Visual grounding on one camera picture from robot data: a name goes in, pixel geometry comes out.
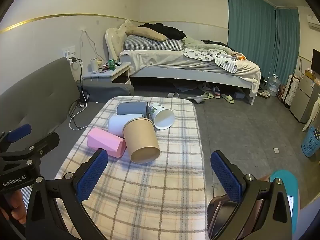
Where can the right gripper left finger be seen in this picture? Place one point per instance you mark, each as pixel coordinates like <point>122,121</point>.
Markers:
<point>44,219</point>

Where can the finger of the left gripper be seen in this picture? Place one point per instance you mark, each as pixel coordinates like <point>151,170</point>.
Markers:
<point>18,132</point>
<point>35,151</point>

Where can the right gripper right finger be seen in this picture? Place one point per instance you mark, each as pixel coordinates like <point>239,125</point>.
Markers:
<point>282,224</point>

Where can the brown kraft paper cup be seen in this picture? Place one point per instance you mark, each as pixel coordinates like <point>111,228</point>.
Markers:
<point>141,141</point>

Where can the pink faceted cup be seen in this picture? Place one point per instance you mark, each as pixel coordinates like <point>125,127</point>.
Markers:
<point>97,138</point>

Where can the white plastic cup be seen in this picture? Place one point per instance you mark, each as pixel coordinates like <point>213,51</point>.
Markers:
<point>116,123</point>

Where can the grey blue cup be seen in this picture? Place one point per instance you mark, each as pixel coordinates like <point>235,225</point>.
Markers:
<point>140,107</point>

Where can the white printed paper cup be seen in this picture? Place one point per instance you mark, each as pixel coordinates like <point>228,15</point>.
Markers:
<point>162,117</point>

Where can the person's left hand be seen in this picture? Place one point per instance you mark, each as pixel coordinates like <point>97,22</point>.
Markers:
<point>15,200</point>

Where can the teal stool seat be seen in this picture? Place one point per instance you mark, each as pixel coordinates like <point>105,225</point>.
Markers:
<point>291,187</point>

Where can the grey sofa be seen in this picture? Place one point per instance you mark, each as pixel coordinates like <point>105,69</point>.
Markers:
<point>43,100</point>

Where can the brown plastic chair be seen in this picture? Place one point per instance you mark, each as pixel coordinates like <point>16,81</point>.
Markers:
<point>245,211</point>

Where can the blue laundry basket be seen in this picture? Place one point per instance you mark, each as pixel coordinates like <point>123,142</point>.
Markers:
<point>311,142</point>

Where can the white mug on nightstand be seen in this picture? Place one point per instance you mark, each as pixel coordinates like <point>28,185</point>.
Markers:
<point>94,65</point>

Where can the grey cabinet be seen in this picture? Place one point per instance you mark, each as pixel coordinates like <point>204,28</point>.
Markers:
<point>305,97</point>

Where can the grey white nightstand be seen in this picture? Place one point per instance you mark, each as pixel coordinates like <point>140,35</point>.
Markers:
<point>120,75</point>

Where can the green can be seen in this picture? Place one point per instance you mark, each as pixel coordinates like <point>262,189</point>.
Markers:
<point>112,64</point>

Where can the green slipper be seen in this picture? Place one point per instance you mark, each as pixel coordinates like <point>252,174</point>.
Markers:
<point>228,98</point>

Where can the large water bottle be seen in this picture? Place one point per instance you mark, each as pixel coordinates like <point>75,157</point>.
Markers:
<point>273,85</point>

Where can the white headboard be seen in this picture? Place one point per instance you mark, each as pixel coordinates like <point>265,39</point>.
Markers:
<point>115,39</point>

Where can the checkered pillow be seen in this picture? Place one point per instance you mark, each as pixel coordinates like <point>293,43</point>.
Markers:
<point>134,42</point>

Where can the black television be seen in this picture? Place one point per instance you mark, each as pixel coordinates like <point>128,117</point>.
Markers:
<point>315,64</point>

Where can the patterned baby blanket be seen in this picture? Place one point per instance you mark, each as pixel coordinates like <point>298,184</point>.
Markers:
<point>212,57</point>

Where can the beige pillow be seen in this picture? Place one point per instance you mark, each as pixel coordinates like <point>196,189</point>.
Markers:
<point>147,33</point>

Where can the bed with beige sheets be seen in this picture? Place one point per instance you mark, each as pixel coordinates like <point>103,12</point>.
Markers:
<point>223,69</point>

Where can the teal curtain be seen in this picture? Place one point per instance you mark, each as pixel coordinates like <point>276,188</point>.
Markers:
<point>266,35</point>

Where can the black clothes pile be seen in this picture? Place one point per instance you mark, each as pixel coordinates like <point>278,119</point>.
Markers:
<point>170,32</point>

